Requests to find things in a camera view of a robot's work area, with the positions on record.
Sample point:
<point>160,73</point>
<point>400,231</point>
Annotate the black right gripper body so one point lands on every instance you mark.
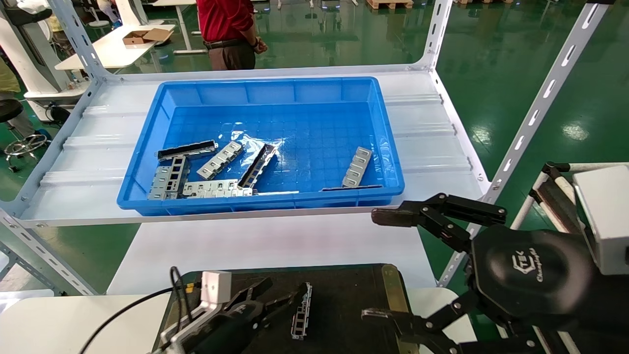
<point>535,275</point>

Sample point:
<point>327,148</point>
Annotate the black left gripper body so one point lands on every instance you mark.
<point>226,332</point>

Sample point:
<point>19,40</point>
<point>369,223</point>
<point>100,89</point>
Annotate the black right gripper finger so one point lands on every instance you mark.
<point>398,215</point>
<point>413,324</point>

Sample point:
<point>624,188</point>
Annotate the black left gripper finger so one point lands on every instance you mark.
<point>253,291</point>
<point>282,305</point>

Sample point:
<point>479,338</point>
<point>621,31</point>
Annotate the channel metal bracket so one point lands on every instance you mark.
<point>300,319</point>
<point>258,164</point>

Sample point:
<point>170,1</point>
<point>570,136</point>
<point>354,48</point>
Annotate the dark mobile robot base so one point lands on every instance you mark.
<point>331,5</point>
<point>264,6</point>

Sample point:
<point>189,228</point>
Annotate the black felt-lined container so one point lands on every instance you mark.
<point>354,295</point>

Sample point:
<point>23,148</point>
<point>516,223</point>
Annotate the thin metal strip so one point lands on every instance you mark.
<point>354,187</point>

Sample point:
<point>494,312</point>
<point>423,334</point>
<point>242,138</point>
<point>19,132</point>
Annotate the white slotted-angle shelf rack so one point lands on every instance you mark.
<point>427,142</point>

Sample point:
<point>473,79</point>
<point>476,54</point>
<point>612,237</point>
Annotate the blue plastic bin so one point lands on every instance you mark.
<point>314,123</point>

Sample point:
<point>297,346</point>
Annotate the clear plastic film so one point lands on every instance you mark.
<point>250,140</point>

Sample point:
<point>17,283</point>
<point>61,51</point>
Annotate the wooden pallet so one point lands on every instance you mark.
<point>388,4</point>

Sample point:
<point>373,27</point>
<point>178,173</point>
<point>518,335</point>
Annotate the person in red shirt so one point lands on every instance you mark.
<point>223,17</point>

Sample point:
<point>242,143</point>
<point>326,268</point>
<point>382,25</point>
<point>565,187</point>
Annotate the open cardboard box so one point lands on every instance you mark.
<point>147,35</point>

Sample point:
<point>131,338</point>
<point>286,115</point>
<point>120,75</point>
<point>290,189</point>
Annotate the black stool with chrome base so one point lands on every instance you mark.
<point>9,109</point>

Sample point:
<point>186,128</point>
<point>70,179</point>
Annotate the person in yellow clothes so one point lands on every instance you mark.
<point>7,78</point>

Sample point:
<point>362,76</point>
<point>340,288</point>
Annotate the white machine housing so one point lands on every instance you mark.
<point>24,44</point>

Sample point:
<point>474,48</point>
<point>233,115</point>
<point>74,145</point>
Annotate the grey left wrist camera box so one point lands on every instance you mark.
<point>216,287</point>

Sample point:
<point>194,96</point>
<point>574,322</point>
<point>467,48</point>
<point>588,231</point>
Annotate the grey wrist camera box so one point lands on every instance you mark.
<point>216,287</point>
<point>607,221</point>

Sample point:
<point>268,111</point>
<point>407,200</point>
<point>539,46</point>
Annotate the short slotted metal bracket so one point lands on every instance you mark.
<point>357,167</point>

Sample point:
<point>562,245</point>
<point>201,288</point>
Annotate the white pipe cart frame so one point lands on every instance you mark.
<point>526,206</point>

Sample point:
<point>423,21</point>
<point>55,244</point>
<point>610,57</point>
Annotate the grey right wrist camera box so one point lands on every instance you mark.
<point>607,221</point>

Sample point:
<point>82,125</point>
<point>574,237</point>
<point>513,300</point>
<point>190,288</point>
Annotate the long flat slotted metal bracket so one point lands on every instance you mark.
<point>211,188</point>

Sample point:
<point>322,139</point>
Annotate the wide perforated metal bracket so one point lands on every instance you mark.
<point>162,183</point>

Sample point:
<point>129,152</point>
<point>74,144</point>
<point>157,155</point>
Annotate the dark long metal bracket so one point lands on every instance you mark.
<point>189,150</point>

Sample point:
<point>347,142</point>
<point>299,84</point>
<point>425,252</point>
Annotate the white desk with pedestal leg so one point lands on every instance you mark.
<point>183,24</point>

